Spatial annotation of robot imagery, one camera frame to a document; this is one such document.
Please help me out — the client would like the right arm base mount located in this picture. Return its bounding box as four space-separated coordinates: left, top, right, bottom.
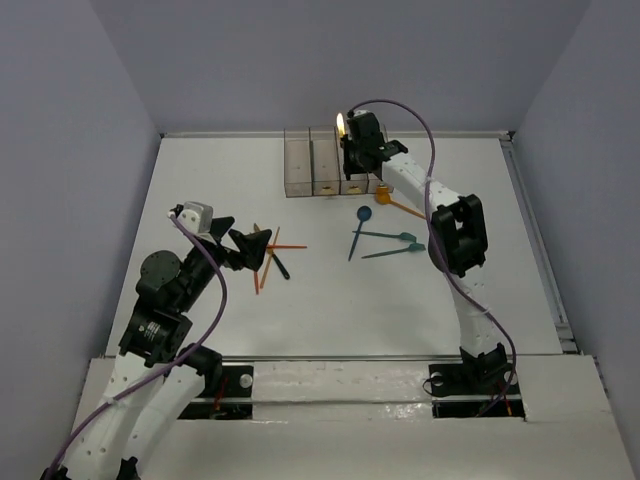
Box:
422 363 526 419

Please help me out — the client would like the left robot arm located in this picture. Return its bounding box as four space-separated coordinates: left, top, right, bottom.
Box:
42 202 272 479

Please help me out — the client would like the yellow orange spoon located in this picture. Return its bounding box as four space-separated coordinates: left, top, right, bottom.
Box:
375 191 425 219

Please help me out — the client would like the blue spoon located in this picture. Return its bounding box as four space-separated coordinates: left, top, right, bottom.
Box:
348 205 372 261

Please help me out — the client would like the teal fork upper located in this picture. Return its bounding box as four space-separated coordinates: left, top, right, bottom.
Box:
359 230 417 243

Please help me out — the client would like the yellow orange chopstick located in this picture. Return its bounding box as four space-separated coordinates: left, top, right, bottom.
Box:
259 226 280 290

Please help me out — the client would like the purple cable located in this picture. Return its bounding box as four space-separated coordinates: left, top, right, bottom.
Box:
45 212 231 476
347 99 517 416

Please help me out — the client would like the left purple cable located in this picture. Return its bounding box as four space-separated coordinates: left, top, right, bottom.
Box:
45 212 231 476

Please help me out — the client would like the teal fork lower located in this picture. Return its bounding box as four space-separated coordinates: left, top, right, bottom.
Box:
362 242 426 259

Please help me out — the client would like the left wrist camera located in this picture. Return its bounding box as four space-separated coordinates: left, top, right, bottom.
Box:
168 201 214 235

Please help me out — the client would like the gold knife black handle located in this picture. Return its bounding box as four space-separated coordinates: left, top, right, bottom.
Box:
253 223 291 280
336 112 346 147

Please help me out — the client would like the teal fork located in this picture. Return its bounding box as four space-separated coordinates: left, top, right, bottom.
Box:
362 242 426 259
359 230 417 243

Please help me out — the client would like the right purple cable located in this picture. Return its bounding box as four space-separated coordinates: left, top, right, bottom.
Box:
347 99 517 416

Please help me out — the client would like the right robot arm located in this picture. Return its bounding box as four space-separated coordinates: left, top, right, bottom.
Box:
336 110 516 403

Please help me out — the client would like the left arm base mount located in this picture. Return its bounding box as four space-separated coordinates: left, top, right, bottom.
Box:
179 363 254 421

